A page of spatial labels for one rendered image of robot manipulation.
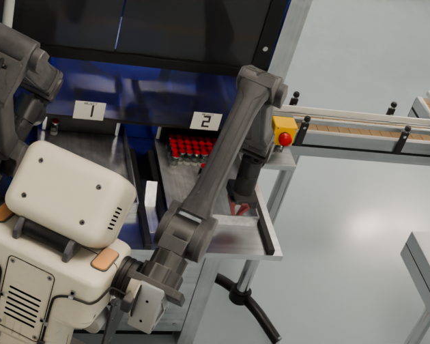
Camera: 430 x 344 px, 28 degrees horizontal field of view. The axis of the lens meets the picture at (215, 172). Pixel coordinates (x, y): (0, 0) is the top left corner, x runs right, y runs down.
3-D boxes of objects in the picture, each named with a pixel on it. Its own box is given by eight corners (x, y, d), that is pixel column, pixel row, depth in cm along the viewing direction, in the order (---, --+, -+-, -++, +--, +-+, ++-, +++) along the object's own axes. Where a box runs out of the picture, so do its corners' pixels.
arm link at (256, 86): (244, 46, 178) (287, 65, 177) (246, 67, 192) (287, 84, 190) (150, 241, 172) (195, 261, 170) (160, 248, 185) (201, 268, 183)
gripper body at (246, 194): (248, 185, 238) (254, 164, 234) (257, 207, 230) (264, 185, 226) (226, 183, 236) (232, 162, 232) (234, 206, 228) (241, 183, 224)
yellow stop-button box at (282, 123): (263, 130, 263) (270, 111, 259) (285, 132, 266) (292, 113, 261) (269, 145, 258) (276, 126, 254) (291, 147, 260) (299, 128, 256)
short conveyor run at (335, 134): (246, 153, 272) (259, 114, 262) (236, 125, 283) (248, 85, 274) (435, 169, 292) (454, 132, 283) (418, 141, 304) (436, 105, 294)
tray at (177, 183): (151, 143, 257) (153, 134, 255) (233, 151, 265) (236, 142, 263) (165, 220, 232) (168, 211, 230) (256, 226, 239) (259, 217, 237)
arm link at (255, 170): (240, 155, 224) (260, 164, 223) (248, 145, 230) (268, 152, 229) (234, 177, 228) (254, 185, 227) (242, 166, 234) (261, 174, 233)
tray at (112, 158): (35, 129, 249) (37, 119, 247) (123, 136, 257) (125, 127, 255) (39, 207, 224) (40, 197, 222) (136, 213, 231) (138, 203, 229)
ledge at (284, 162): (246, 140, 274) (248, 136, 273) (284, 143, 278) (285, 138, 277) (255, 168, 264) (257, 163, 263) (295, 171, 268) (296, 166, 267)
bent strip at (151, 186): (142, 196, 237) (146, 180, 234) (153, 197, 238) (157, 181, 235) (148, 231, 227) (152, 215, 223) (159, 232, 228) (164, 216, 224)
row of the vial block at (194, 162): (167, 159, 253) (170, 147, 250) (225, 164, 258) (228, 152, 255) (168, 164, 251) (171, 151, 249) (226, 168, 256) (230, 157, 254)
